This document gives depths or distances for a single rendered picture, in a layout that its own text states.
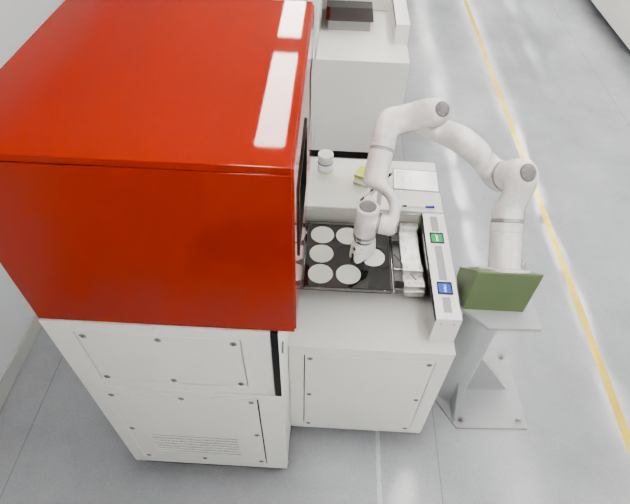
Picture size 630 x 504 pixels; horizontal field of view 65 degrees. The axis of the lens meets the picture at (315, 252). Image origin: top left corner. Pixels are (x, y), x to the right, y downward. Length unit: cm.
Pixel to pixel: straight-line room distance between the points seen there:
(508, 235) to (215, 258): 116
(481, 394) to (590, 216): 176
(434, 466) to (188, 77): 206
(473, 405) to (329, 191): 135
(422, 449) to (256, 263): 168
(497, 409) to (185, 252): 202
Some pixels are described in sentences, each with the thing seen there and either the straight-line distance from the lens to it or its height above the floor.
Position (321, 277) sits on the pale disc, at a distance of 198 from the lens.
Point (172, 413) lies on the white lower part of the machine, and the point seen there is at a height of 62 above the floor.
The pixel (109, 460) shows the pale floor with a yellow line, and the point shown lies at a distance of 274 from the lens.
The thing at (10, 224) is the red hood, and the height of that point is 162.
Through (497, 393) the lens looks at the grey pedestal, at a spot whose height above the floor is 1.
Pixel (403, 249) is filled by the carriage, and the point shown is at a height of 88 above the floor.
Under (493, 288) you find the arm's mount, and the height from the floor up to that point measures 96.
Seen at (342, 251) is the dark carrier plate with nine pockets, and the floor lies 90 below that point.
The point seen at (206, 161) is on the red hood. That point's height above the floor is 182.
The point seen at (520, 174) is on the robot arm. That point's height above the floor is 131.
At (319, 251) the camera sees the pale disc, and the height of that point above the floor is 90.
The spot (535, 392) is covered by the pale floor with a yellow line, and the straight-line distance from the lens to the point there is 298.
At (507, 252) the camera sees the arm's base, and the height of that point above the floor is 107.
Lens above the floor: 244
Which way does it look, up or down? 48 degrees down
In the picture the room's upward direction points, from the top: 2 degrees clockwise
